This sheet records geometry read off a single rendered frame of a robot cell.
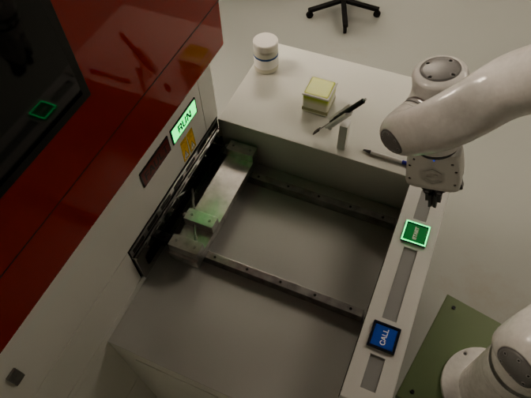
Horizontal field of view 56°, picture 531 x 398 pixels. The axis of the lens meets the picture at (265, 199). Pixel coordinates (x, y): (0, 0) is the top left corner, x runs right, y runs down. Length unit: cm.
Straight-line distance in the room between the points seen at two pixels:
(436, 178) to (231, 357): 60
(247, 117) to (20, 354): 79
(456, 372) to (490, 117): 64
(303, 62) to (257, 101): 20
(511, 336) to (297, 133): 75
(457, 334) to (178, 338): 64
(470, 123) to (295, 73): 82
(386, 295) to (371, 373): 17
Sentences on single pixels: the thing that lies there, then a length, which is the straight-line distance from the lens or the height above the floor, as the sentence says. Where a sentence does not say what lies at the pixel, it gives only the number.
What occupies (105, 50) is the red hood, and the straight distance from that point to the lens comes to 81.
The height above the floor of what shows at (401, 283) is 96.
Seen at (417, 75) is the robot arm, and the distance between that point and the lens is 84.
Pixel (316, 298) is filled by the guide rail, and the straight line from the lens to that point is 121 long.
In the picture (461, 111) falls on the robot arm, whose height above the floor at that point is 145.
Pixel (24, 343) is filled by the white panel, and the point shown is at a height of 111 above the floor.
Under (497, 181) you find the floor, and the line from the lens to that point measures 263.
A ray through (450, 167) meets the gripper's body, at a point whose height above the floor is 124.
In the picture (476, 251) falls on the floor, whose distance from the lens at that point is 238.
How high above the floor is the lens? 196
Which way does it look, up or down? 56 degrees down
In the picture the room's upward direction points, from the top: 3 degrees counter-clockwise
